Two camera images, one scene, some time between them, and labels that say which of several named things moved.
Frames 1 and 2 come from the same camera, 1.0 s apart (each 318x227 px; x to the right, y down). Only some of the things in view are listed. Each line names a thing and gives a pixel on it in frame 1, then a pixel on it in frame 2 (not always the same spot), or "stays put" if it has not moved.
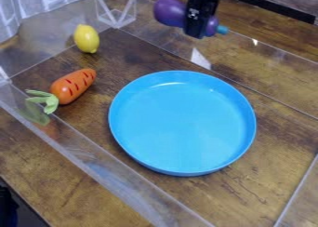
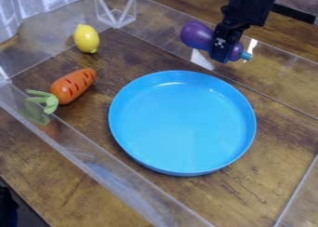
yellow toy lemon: [85, 38] stays put
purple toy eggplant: [169, 9] to [200, 34]
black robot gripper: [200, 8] to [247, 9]
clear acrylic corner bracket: [116, 18] stays put
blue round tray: [183, 123] stays put
